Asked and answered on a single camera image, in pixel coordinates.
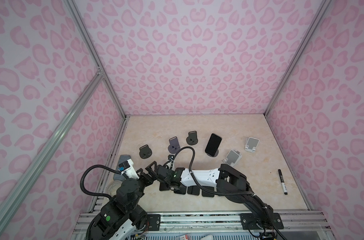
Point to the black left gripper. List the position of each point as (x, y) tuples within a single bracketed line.
[(153, 175)]

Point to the left diagonal aluminium beam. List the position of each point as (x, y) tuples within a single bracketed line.
[(12, 203)]

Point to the far right white stand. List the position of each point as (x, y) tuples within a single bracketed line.
[(251, 144)]

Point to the back left round stand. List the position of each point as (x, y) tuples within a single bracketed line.
[(174, 146)]

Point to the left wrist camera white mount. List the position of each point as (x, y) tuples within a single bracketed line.
[(130, 172)]

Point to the black white marker pen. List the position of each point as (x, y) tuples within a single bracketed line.
[(282, 182)]

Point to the right corner aluminium post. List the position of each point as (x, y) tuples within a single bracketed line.
[(304, 43)]

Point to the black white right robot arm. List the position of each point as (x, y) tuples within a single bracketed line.
[(226, 182)]

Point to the front left round stand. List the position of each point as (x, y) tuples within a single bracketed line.
[(145, 152)]

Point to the green phone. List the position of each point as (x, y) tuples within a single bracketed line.
[(164, 187), (213, 144)]

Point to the corner aluminium post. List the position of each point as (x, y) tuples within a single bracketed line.
[(81, 26), (304, 43)]

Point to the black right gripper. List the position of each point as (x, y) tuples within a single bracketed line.
[(160, 180)]

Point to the left corner aluminium post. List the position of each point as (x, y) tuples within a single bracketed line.
[(81, 26)]

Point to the white stand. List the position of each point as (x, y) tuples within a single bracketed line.
[(251, 144), (232, 158)]

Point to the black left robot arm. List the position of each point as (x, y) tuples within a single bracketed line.
[(122, 216)]

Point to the purple phone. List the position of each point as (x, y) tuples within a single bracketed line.
[(193, 190)]

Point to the centre round black stand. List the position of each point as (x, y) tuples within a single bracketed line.
[(192, 138)]

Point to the centre right white stand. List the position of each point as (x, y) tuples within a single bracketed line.
[(232, 158)]

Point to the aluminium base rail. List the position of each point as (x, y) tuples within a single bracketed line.
[(227, 225)]

